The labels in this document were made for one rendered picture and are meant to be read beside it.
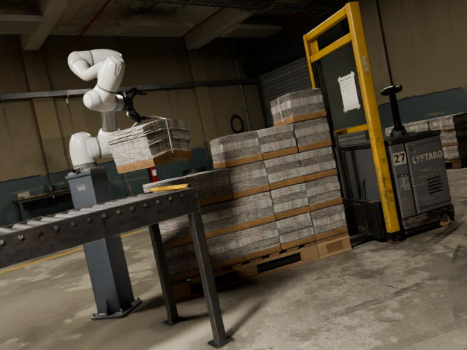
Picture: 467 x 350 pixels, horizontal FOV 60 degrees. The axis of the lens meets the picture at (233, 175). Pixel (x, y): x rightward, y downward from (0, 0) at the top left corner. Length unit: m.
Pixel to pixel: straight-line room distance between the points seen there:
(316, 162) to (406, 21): 6.60
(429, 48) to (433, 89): 0.80
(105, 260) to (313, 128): 1.78
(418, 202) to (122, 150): 2.32
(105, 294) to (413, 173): 2.47
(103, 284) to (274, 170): 1.44
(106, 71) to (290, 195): 1.64
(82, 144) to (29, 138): 6.44
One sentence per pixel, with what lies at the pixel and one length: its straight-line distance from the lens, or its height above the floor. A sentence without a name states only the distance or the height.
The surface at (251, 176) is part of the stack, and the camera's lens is 2.96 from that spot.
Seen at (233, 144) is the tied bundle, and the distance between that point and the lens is 2.94.
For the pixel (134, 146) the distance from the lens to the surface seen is 2.25.
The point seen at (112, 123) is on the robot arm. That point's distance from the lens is 2.89.
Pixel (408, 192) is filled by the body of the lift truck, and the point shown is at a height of 0.36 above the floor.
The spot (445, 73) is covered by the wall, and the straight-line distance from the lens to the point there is 9.05.
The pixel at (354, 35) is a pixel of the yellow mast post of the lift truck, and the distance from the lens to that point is 3.30.
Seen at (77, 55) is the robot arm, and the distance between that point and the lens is 2.68.
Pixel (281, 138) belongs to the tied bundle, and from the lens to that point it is 3.06.
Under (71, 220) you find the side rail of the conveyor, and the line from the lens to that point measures 1.79.
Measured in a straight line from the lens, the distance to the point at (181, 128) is 2.42.
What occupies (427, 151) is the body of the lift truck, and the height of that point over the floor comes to 0.63.
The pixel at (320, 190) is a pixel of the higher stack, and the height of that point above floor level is 0.51.
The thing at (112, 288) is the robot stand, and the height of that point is 0.19.
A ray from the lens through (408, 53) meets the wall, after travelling 9.40.
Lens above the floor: 0.93
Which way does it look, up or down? 3 degrees down
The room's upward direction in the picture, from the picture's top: 11 degrees counter-clockwise
